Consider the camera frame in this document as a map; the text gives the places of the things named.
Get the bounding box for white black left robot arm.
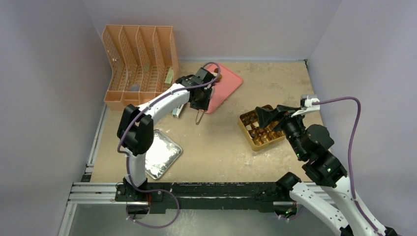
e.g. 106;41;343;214
117;67;221;201

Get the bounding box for orange plastic file organizer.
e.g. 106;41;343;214
102;25;179;111

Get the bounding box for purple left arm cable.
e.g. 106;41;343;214
117;61;221;229

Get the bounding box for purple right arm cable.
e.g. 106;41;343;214
313;96;417;236

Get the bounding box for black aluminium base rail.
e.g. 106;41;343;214
66;181;329;216

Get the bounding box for pink tongs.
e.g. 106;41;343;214
195;110;205;125

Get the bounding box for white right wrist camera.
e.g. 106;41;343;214
291;94;320;117

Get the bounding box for pink plastic tray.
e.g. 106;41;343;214
206;64;243;114

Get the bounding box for silver foil tray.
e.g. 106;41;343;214
145;129;183;180

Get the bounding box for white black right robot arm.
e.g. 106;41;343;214
255;103;397;236

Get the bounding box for gold chocolate box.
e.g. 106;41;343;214
238;110;285;151

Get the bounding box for grey blue stapler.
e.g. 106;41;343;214
172;104;184;118

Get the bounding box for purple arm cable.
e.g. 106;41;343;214
117;61;221;229
313;96;417;236

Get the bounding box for green eraser block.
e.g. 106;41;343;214
164;67;174;88

